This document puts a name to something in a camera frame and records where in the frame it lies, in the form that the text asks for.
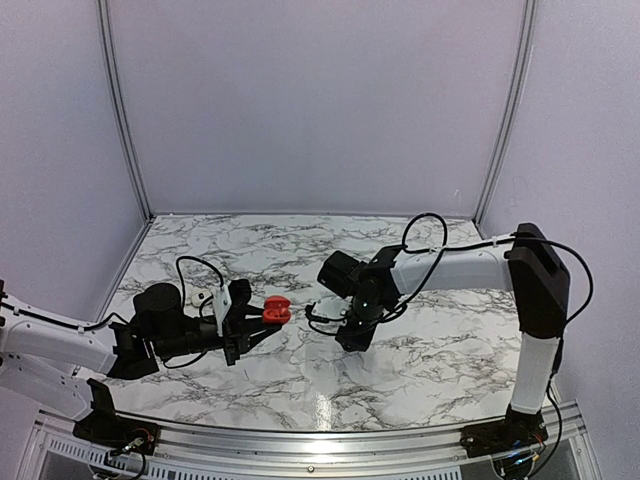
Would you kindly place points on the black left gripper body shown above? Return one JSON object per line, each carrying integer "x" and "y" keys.
{"x": 177, "y": 345}

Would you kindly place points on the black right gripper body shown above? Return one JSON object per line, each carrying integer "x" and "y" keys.
{"x": 364, "y": 311}

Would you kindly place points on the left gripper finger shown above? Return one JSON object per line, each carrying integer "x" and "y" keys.
{"x": 256, "y": 337}
{"x": 251, "y": 314}

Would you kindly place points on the red bottle cap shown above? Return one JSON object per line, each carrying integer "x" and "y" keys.
{"x": 276, "y": 310}

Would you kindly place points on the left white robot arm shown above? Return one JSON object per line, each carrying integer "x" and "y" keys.
{"x": 40, "y": 349}

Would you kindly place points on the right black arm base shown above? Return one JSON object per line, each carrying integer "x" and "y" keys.
{"x": 515, "y": 431}

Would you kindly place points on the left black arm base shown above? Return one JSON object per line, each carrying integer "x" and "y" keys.
{"x": 103, "y": 426}

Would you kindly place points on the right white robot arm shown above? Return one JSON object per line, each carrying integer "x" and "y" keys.
{"x": 524, "y": 264}

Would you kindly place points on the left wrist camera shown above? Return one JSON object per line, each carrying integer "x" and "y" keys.
{"x": 223, "y": 298}

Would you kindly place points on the front aluminium rail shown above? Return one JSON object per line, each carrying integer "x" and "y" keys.
{"x": 186, "y": 451}

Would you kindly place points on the left aluminium frame post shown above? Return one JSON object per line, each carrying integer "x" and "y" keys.
{"x": 116, "y": 93}

